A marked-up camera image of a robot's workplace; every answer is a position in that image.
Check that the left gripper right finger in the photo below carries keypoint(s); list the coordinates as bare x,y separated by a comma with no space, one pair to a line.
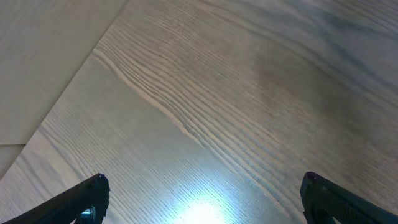
325,202

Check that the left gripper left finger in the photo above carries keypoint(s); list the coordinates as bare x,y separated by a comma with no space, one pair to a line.
86,202

